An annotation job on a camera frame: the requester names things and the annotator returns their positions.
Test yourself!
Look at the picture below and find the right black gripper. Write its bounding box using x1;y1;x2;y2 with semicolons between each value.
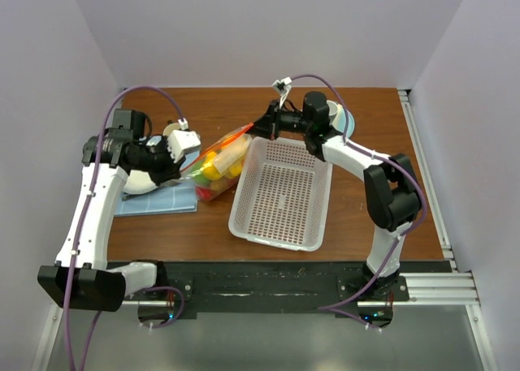
245;99;313;141

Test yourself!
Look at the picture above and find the clear zip top bag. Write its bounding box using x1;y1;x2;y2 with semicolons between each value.
181;123;253;201

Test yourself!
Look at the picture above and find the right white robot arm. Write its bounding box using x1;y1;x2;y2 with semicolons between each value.
249;91;426;307

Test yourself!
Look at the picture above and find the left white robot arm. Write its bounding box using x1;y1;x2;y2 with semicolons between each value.
37;109;200;312

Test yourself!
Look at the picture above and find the yellow fake bell pepper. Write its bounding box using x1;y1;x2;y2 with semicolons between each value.
201;162;227;181

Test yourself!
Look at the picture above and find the metal spoon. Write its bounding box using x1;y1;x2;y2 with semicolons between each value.
122;181;180;201

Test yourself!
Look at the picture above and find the white ceramic bowl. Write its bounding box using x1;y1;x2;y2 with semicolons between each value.
122;170;158;195

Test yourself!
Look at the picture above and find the cream enamel mug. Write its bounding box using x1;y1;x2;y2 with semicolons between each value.
162;122;181;136

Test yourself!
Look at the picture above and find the blue checkered cloth mat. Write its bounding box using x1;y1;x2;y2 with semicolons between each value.
115;183;197;217

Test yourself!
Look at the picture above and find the small grey cup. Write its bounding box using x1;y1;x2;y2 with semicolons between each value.
327;100;345;130

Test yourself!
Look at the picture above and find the pastel ceramic plate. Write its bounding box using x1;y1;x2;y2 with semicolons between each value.
332;102;355;138

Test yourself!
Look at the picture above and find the white perforated plastic basket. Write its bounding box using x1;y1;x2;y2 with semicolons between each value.
228;137;332;252

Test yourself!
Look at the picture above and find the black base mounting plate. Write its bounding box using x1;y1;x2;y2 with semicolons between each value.
107;260;453;320

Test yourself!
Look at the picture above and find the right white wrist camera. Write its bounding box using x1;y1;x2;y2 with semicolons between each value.
271;76;293;108

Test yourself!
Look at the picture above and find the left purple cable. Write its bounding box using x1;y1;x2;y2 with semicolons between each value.
63;85;188;371

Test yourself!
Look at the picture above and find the purple cable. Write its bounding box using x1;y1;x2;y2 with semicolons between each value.
63;85;188;371
288;74;428;331

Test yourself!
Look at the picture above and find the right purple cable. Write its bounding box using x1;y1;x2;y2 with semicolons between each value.
288;74;428;331

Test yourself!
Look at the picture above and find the aluminium frame rail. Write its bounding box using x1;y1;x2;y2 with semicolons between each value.
396;88;482;307

